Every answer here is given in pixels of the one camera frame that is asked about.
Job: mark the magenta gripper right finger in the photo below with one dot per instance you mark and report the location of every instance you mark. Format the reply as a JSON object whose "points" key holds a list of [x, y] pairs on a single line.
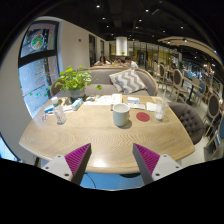
{"points": [[153, 166]]}

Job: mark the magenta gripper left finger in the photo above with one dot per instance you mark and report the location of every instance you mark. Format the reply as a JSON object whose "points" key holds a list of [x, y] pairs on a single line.
{"points": [[72, 166]]}

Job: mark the clear plastic water bottle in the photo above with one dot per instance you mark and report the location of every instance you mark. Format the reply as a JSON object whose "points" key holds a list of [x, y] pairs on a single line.
{"points": [[58, 111]]}

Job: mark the red round coaster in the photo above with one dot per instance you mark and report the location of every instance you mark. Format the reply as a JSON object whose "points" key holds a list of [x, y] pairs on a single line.
{"points": [[142, 116]]}

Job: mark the blue tissue pack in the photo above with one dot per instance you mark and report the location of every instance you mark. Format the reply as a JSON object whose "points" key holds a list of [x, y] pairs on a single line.
{"points": [[76, 104]]}

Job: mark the pale green ceramic mug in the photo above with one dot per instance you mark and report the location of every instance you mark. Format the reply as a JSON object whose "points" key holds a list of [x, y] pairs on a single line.
{"points": [[121, 114]]}

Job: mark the clear drinking glass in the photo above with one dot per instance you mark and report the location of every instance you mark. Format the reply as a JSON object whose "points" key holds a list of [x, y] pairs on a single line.
{"points": [[160, 109]]}

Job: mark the white card stack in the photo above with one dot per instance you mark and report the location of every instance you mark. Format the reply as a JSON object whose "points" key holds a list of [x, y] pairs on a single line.
{"points": [[134, 102]]}

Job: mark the dark tufted armchair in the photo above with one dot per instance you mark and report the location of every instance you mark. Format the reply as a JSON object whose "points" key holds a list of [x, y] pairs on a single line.
{"points": [[190, 120]]}

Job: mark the white paper menu sheets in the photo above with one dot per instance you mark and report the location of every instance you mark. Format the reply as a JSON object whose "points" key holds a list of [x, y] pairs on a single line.
{"points": [[104, 100]]}

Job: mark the potted green plant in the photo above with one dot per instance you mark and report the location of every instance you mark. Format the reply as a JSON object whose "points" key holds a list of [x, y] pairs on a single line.
{"points": [[75, 81]]}

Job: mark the grey zigzag cushion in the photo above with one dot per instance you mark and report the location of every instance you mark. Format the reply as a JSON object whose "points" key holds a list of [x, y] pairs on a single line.
{"points": [[127, 81]]}

